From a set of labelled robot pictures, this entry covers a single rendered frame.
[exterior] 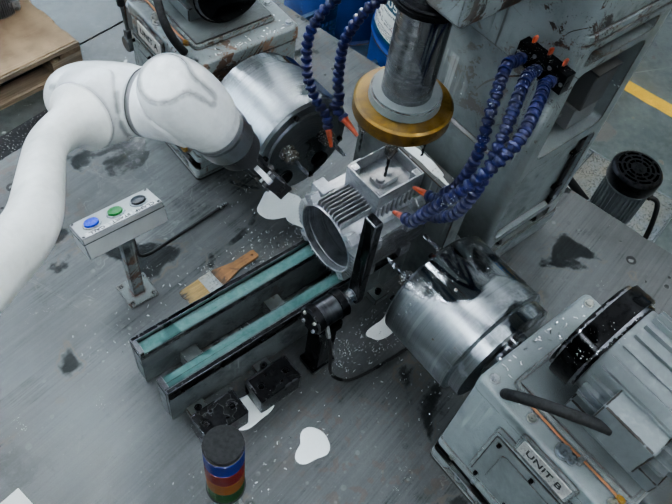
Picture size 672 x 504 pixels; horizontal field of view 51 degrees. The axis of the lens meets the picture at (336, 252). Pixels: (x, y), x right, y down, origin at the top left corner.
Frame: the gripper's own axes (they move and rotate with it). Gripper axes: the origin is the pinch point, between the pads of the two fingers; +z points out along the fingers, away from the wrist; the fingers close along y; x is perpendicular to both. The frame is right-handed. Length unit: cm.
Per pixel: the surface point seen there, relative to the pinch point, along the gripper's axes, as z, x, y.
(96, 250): -3.6, 33.6, 14.9
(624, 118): 213, -132, 21
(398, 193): 16.0, -16.0, -11.1
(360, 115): -5.8, -19.0, -4.7
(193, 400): 16.0, 42.3, -13.2
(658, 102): 225, -153, 18
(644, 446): -8, -13, -72
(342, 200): 12.9, -7.0, -5.2
